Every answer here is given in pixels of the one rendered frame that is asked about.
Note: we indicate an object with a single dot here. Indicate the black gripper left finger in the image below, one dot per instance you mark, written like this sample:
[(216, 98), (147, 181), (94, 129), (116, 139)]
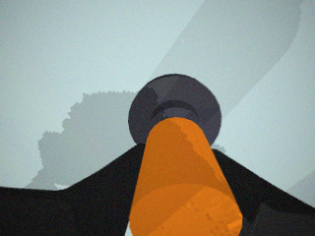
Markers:
[(98, 205)]

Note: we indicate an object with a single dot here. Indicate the orange knob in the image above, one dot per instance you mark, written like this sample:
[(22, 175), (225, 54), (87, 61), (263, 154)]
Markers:
[(181, 190)]

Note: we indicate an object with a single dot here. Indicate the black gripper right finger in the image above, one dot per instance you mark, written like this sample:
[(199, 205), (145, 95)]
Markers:
[(266, 209)]

